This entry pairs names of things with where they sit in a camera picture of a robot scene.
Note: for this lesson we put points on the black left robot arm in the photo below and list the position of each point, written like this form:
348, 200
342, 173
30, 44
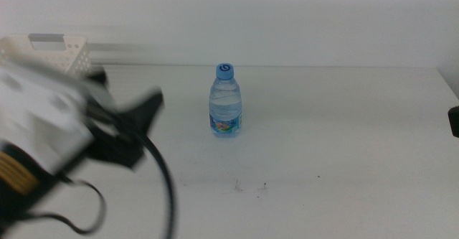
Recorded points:
10, 203

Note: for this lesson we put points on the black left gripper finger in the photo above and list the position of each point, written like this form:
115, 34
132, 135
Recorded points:
97, 77
147, 113

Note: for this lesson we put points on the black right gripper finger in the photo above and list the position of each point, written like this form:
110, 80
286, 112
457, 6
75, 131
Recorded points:
454, 122

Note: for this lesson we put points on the clear water bottle blue cap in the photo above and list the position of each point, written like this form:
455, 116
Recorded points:
225, 106

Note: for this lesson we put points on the white perforated plastic basket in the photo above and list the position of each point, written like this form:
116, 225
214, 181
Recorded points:
77, 57

